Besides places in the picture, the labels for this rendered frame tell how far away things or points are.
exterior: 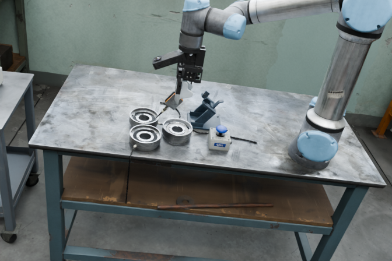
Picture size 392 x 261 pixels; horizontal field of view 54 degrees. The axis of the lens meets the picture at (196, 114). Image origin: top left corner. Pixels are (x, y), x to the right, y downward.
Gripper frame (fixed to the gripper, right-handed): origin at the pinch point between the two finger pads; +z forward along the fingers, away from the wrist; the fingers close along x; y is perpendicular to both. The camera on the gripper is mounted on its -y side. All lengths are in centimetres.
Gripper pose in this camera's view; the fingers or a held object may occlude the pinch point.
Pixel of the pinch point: (175, 98)
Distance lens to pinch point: 132.6
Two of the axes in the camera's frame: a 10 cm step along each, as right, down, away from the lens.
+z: -1.5, 8.4, 5.2
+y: 9.9, 1.1, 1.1
